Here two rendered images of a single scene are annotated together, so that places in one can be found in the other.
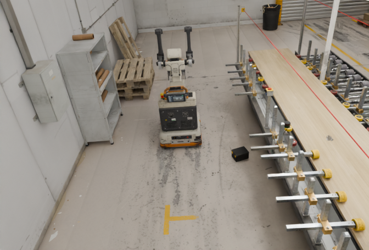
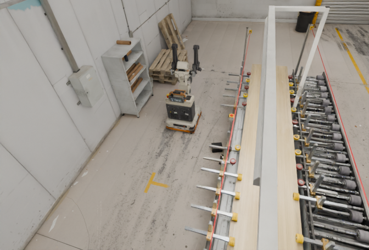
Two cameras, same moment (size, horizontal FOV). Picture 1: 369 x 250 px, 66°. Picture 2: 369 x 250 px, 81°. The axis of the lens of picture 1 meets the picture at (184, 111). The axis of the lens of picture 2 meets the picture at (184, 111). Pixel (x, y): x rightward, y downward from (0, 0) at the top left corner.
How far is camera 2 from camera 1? 1.31 m
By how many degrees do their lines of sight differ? 18
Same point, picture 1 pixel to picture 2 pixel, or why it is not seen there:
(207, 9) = (251, 5)
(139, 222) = (133, 179)
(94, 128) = (127, 105)
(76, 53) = (113, 57)
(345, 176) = (251, 200)
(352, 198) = (244, 220)
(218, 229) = (177, 199)
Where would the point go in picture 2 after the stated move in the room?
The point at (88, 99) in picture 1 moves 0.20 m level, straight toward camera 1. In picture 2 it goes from (122, 87) to (121, 93)
